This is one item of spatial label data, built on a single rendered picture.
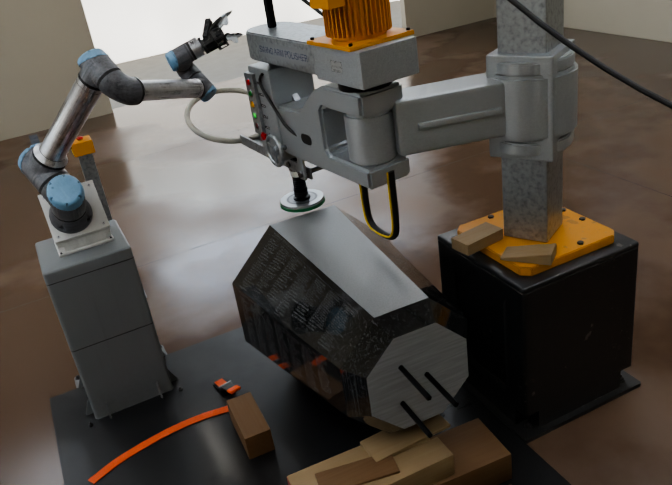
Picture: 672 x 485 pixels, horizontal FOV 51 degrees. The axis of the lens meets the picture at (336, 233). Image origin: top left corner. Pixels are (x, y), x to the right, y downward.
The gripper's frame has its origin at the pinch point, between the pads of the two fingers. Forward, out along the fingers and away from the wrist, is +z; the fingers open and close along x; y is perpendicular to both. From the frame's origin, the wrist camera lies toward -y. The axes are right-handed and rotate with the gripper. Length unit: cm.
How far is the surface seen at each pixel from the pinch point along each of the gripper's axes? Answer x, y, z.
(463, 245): -38, 138, 31
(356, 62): 45, 97, 20
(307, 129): -3, 73, -1
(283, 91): -6.1, 45.6, 0.4
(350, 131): 14, 98, 10
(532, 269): -35, 163, 46
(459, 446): -68, 198, -13
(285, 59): 18, 53, 5
